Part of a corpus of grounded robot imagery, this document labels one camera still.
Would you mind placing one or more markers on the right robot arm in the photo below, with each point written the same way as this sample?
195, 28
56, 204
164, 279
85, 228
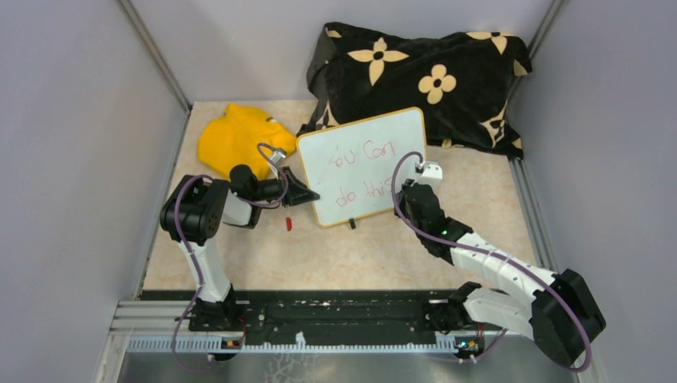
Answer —
557, 311

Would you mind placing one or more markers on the yellow folded cloth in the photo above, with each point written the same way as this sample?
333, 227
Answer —
232, 139

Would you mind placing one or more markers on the black floral pillow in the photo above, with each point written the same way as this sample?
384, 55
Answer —
460, 82

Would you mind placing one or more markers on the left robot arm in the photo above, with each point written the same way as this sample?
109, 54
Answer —
193, 214

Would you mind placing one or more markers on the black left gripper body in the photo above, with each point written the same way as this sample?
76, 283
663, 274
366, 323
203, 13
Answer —
281, 187

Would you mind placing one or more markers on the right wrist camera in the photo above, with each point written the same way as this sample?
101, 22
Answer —
428, 173

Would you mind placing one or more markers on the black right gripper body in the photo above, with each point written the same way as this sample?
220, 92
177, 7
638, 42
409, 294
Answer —
403, 203

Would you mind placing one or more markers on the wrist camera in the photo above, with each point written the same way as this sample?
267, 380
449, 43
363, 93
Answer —
428, 173
278, 155

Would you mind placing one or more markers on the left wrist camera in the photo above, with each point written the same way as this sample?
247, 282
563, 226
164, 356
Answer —
278, 155

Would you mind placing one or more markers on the yellow-framed whiteboard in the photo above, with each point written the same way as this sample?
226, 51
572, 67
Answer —
354, 167

